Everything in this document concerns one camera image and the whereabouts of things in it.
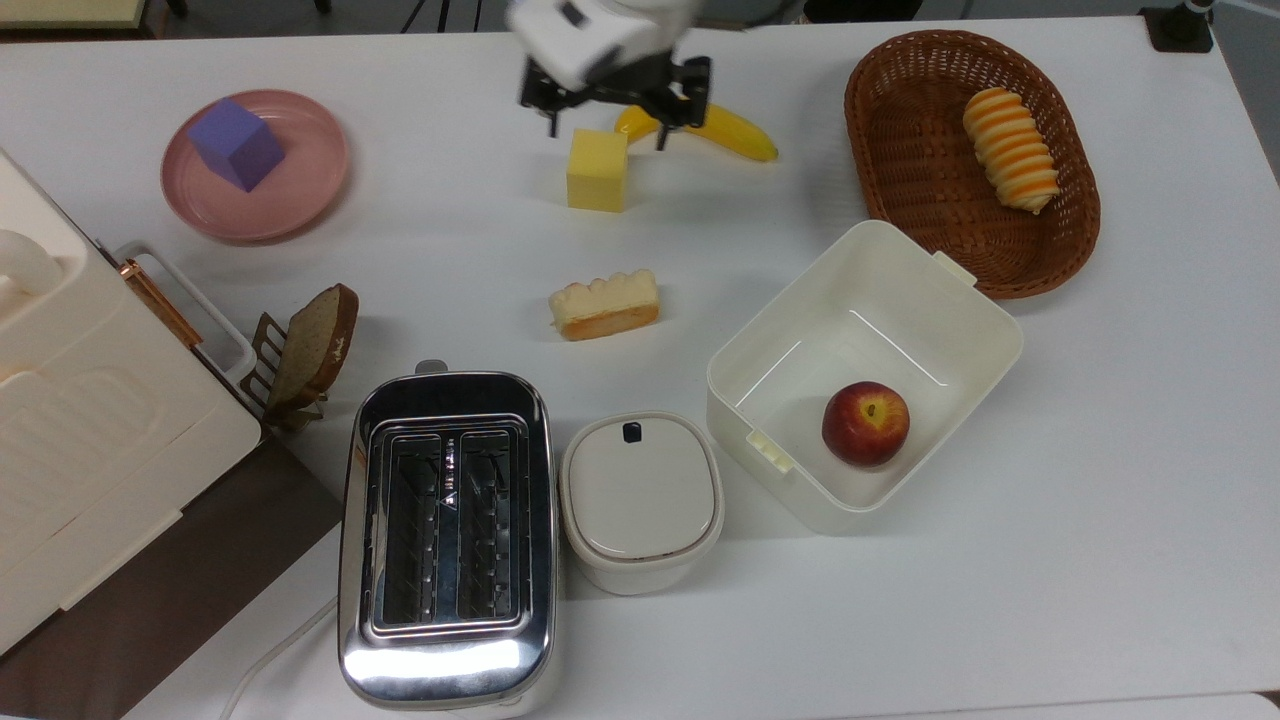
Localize white oven appliance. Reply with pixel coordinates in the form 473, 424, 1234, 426
0, 150, 263, 657

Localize purple cube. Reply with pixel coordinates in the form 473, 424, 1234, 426
187, 97, 286, 193

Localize brown toast rack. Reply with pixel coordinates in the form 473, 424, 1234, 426
243, 312, 327, 433

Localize dark brown crate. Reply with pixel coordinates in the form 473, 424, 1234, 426
0, 435, 344, 720

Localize yellow cube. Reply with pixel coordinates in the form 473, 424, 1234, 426
567, 128, 630, 213

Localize black clamp pole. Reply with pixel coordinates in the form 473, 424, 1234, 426
1140, 0, 1219, 54

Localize orange striped bread roll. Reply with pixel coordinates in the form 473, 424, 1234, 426
963, 87, 1060, 215

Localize white toaster cable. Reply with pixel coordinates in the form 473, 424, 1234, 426
220, 597, 341, 720

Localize pink plate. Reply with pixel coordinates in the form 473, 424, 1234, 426
161, 89, 351, 243

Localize red apple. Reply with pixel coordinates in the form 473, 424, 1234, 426
822, 381, 911, 468

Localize yellow banana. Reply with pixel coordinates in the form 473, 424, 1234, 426
614, 103, 779, 163

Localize open white plastic box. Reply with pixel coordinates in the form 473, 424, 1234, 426
706, 219, 1025, 536

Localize cream orange cake slice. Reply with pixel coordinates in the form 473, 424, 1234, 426
548, 268, 661, 342

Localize brown wicker basket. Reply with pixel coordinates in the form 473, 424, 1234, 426
844, 29, 1101, 300

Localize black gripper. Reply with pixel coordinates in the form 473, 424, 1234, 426
519, 55, 713, 152

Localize cream chrome toaster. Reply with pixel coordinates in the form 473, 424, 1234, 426
337, 360, 561, 717

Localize brown toast slice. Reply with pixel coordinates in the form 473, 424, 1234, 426
268, 284, 360, 411

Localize small cream lidded bin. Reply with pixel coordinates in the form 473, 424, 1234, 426
559, 411, 725, 596

